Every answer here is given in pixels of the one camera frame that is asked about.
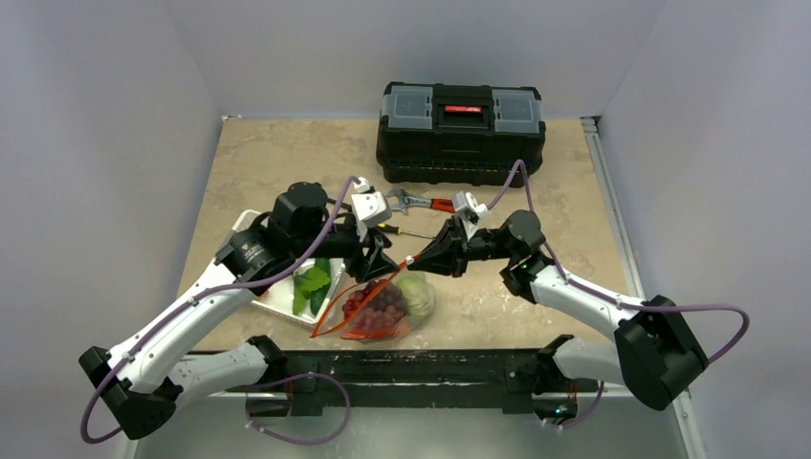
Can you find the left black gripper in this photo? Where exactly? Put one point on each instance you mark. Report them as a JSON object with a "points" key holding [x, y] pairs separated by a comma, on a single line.
{"points": [[375, 260]]}

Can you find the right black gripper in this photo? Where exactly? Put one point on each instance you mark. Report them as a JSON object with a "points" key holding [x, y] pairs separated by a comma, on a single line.
{"points": [[458, 248]]}

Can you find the light red grape bunch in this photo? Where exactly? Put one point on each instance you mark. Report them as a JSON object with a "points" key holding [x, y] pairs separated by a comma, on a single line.
{"points": [[385, 308]]}

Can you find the clear zip top bag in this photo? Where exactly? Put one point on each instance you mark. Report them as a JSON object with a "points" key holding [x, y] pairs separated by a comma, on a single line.
{"points": [[333, 324]]}

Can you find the green cabbage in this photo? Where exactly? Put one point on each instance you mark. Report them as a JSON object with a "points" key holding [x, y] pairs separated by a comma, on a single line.
{"points": [[418, 293]]}

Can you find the orange carrot green top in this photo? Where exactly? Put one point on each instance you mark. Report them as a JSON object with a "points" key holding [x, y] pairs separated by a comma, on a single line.
{"points": [[395, 331]]}

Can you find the white plastic basket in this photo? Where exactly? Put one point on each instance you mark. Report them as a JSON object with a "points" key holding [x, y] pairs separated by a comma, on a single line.
{"points": [[279, 299]]}

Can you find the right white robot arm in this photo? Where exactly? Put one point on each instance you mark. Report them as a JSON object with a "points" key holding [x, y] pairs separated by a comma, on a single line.
{"points": [[649, 347]]}

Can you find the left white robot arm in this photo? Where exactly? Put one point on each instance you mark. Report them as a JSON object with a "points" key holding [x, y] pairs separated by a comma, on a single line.
{"points": [[145, 379]]}

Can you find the yellow black screwdriver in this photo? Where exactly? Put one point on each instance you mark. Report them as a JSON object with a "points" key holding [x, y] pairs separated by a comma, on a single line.
{"points": [[390, 229]]}

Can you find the green leafy vegetable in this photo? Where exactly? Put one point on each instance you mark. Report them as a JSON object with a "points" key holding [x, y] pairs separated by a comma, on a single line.
{"points": [[304, 284]]}

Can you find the green cucumber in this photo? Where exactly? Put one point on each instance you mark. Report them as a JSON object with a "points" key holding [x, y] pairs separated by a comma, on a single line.
{"points": [[318, 296]]}

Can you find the black plastic toolbox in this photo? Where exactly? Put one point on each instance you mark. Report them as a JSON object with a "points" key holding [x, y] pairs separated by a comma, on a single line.
{"points": [[462, 134]]}

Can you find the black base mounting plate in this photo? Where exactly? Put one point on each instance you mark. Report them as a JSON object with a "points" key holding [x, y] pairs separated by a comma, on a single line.
{"points": [[513, 381]]}

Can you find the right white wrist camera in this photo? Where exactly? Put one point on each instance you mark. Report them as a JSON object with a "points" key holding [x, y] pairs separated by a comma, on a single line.
{"points": [[470, 212]]}

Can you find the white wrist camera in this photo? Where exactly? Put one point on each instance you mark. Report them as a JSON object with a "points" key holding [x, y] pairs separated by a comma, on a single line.
{"points": [[370, 207], [470, 212]]}

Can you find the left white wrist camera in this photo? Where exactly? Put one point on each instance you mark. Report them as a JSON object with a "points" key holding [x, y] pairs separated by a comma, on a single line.
{"points": [[370, 207]]}

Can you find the adjustable wrench red handle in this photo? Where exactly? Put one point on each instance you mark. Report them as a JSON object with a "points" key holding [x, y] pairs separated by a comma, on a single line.
{"points": [[404, 201]]}

